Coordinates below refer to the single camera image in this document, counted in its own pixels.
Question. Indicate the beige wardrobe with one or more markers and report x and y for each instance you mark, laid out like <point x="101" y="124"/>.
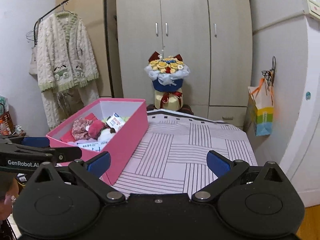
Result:
<point x="214" y="38"/>

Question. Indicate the tissue pack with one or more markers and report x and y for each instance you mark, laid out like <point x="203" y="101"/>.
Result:
<point x="115" y="122"/>

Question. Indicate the pink pompom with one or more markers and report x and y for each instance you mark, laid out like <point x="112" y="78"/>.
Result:
<point x="95" y="129"/>

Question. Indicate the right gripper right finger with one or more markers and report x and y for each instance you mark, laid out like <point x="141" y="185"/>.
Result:
<point x="251" y="200"/>

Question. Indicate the red paper card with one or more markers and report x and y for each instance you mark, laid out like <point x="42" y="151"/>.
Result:
<point x="67" y="137"/>

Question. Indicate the white brown plush toy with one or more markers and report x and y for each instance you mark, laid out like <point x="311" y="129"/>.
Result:
<point x="106" y="135"/>

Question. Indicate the colourful paper gift bag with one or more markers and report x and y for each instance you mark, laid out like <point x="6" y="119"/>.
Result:
<point x="261" y="106"/>

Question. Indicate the striped table cloth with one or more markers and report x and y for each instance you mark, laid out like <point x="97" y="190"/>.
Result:
<point x="160" y="152"/>

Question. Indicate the cream knitted cardigan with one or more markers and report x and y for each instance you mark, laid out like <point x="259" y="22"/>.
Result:
<point x="52" y="103"/>

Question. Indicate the flower bouquet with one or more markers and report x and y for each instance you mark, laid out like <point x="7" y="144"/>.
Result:
<point x="167" y="75"/>

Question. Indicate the black clothes rack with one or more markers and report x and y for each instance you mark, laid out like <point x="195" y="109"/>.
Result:
<point x="65" y="57"/>

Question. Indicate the purple plush toy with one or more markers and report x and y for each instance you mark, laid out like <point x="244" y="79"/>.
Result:
<point x="74" y="143"/>

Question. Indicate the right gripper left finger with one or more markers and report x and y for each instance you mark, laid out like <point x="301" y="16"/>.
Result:
<point x="65" y="200"/>

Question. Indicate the left hand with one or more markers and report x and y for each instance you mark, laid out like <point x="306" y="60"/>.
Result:
<point x="9" y="189"/>

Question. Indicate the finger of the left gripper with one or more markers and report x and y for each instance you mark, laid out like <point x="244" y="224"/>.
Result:
<point x="41" y="142"/>
<point x="15" y="152"/>

